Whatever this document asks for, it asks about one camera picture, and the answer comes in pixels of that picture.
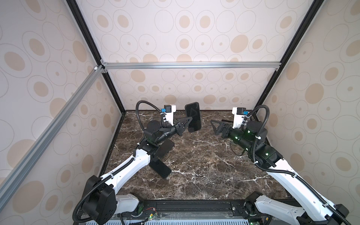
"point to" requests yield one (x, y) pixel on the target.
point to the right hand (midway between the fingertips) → (217, 121)
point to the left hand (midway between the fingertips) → (194, 119)
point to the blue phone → (192, 110)
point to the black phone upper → (164, 148)
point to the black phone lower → (160, 168)
